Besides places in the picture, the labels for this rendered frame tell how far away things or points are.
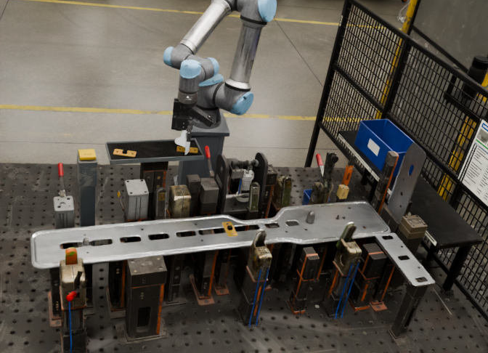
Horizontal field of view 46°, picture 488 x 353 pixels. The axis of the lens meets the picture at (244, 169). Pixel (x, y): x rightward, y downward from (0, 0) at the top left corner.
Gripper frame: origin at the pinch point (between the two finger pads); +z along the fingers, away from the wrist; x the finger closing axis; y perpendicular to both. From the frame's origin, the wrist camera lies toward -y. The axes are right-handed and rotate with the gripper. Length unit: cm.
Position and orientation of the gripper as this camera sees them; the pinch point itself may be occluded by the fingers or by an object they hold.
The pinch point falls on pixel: (187, 145)
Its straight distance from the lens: 230.8
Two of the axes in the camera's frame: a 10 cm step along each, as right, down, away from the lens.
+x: 0.6, 5.5, -8.3
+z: -1.5, 8.3, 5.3
